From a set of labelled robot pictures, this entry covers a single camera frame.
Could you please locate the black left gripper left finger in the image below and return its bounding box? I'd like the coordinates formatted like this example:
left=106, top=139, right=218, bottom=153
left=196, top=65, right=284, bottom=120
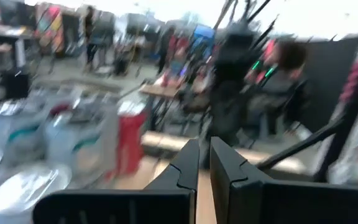
left=32, top=139, right=200, bottom=224

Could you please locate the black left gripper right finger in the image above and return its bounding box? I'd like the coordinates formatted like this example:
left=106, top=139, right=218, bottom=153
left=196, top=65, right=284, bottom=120
left=209, top=136, right=358, bottom=224

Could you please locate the silver can black lid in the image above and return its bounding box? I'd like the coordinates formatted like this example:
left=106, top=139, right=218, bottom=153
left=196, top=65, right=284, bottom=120
left=44, top=105, right=118, bottom=185

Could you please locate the short red white can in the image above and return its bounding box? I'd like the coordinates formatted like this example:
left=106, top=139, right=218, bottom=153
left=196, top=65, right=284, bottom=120
left=0, top=161, right=73, bottom=224

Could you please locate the tall grey drink can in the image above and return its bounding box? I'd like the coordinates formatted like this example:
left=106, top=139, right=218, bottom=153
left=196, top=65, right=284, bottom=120
left=6, top=107, right=48, bottom=164

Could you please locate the person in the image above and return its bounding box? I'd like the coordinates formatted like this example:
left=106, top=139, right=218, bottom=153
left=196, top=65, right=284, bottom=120
left=244, top=39, right=310, bottom=138
left=83, top=5, right=98, bottom=67

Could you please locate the wooden workbench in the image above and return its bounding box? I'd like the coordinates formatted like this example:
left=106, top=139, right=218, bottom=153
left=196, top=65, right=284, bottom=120
left=139, top=83, right=180, bottom=100

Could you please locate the black partition panel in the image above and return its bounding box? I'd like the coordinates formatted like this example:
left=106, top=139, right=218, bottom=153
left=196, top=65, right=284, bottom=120
left=301, top=33, right=358, bottom=133

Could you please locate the black box cabinet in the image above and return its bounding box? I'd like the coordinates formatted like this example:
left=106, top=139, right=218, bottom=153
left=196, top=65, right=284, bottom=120
left=1, top=67, right=31, bottom=101

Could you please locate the white paper roll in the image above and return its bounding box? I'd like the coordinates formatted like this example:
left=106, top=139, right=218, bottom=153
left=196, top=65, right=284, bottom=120
left=13, top=38, right=27, bottom=68

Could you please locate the blue lit monitor screen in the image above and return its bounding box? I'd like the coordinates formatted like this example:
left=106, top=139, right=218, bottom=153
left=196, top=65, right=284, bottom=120
left=192, top=24, right=216, bottom=58

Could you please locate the black rig frame strut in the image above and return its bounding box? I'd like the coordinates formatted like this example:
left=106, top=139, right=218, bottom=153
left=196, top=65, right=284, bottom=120
left=255, top=119, right=345, bottom=171

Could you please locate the black rig frame post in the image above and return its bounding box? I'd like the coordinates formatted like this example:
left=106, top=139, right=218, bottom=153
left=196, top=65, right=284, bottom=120
left=314, top=36, right=358, bottom=184

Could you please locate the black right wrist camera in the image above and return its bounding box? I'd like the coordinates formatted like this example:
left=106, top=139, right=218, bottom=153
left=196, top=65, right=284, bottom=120
left=222, top=29, right=257, bottom=63

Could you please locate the colourful patterned wall art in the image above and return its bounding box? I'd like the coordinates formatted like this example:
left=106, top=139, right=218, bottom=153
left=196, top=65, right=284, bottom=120
left=35, top=5, right=65, bottom=54

